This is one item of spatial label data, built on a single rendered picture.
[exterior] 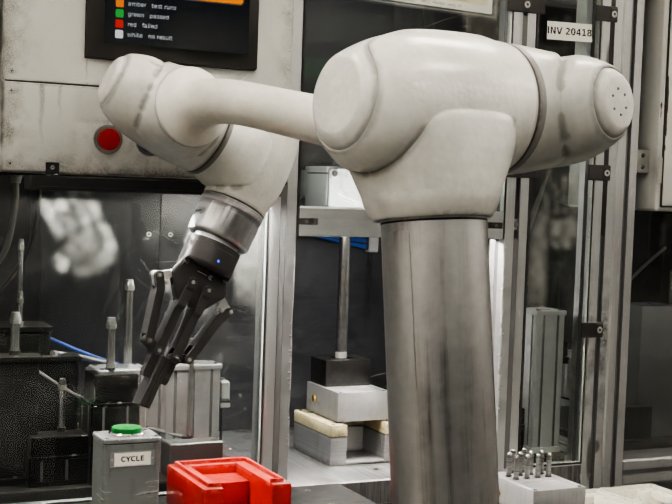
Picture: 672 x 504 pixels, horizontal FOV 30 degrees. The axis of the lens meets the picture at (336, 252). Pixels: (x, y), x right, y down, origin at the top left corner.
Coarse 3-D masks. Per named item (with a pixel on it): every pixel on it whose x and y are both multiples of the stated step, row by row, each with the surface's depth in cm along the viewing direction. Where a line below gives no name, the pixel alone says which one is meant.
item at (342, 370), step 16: (336, 320) 216; (336, 336) 215; (336, 352) 215; (320, 368) 213; (336, 368) 212; (352, 368) 214; (368, 368) 215; (320, 384) 213; (336, 384) 212; (352, 384) 214; (368, 384) 215
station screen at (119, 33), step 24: (120, 0) 171; (144, 0) 172; (168, 0) 174; (192, 0) 175; (120, 24) 171; (144, 24) 172; (168, 24) 174; (192, 24) 175; (216, 24) 177; (240, 24) 178; (192, 48) 176; (216, 48) 177; (240, 48) 179
